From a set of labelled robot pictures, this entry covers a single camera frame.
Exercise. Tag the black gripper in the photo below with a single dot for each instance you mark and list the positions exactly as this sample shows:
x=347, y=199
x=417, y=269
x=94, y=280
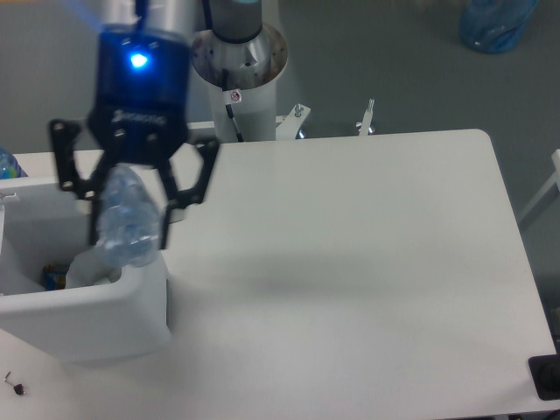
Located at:
x=140, y=96

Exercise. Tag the clear plastic water bottle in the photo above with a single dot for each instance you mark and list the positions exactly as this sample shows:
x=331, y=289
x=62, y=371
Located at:
x=129, y=223

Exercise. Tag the white plastic wrapper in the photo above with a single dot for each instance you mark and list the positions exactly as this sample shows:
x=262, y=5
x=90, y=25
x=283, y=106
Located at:
x=88, y=269

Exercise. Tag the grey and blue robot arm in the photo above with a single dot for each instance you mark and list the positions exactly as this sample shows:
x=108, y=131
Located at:
x=185, y=176

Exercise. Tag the white trash can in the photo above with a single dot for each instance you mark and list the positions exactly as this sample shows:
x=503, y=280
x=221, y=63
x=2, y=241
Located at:
x=41, y=225

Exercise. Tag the blue bottle at left edge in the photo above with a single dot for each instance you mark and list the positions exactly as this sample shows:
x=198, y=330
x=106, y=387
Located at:
x=10, y=167

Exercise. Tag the blue yellow snack wrapper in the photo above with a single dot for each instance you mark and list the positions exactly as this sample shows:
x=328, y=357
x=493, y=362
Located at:
x=54, y=276

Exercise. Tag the metal clamp bolt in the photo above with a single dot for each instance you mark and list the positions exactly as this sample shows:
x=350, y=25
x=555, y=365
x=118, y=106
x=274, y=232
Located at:
x=365, y=127

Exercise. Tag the blue plastic bag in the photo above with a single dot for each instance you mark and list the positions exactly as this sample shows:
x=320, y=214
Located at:
x=494, y=27

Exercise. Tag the black device at table edge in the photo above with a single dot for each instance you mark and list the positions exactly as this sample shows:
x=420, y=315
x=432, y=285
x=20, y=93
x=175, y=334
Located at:
x=544, y=370

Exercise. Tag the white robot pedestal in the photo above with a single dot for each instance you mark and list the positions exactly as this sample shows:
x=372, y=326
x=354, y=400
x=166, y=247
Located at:
x=242, y=83

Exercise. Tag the white pedestal base bracket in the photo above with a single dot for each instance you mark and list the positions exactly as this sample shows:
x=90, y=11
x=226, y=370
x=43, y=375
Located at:
x=289, y=126

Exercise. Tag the white frame at right edge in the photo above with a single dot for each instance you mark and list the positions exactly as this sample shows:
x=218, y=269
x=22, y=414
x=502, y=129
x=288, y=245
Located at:
x=543, y=198

